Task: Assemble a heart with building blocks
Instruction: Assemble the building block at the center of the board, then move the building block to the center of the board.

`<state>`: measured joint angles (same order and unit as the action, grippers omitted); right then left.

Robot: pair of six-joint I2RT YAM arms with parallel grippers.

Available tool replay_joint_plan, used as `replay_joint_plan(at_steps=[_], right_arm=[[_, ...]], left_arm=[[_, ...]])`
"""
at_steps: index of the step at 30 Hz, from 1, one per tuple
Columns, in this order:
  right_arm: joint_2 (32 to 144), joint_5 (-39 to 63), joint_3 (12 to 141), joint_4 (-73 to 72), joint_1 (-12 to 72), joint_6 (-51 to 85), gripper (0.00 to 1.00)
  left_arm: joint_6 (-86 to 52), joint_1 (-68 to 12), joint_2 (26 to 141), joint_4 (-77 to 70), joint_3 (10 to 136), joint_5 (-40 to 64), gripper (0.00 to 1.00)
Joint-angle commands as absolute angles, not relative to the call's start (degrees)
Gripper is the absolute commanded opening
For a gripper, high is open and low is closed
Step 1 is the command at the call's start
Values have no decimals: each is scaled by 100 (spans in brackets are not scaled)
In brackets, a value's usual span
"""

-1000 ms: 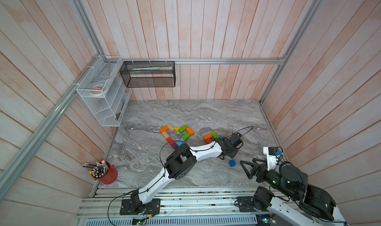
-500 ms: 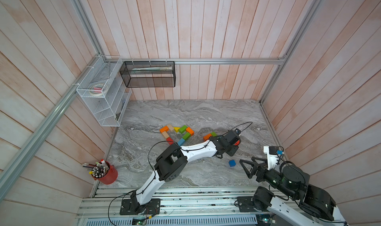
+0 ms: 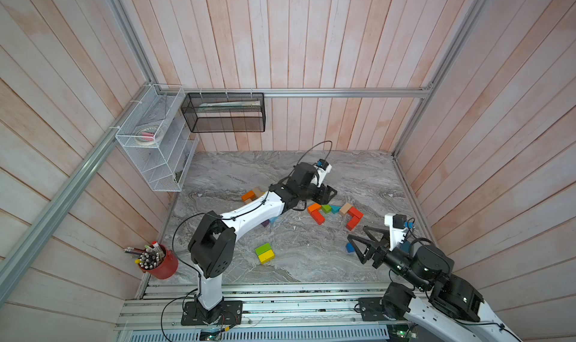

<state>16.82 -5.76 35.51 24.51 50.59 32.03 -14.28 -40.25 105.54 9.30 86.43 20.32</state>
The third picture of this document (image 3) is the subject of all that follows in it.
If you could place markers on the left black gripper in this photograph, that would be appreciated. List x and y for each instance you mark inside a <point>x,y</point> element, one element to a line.
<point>323,196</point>

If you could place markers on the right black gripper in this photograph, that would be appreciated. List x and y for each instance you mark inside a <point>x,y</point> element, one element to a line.
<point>380,252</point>

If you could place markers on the teal triangle block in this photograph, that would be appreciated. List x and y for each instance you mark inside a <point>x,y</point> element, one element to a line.
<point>335,209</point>

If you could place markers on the blue cube block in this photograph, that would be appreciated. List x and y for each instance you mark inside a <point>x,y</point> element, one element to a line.
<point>349,247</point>

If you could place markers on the red block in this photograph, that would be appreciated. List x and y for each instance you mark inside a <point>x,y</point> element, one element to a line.
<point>355,213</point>
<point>318,217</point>
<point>352,223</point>

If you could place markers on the long natural wood block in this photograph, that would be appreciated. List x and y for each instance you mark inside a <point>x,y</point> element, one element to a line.
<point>257,192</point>

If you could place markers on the long orange block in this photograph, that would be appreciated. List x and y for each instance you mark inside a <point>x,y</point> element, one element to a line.
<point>249,197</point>

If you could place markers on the yellow block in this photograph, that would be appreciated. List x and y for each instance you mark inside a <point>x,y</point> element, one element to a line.
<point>266,256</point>

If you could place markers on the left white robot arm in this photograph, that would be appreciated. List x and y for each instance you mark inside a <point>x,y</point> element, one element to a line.
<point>213,243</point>

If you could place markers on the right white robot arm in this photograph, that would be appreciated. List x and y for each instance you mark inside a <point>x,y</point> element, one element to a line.
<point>431,296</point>

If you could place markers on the red pen holder cup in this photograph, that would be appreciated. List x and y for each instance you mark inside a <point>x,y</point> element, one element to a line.
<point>155,260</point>

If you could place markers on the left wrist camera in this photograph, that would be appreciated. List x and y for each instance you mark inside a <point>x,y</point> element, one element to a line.
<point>323,167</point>

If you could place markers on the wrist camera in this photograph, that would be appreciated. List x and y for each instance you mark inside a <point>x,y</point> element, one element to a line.
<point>323,167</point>
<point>399,226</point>

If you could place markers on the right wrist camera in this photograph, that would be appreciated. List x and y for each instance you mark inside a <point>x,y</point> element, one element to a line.
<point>399,226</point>

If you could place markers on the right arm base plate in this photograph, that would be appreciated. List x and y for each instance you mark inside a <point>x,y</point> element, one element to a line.
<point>375,309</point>

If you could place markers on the black wire mesh basket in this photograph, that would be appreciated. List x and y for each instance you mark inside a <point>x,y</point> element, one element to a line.
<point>224,112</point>

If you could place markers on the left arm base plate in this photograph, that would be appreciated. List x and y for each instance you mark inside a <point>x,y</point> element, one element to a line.
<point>225,313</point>

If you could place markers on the white wire mesh shelf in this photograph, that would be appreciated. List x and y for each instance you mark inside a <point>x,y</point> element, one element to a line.
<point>157,139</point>

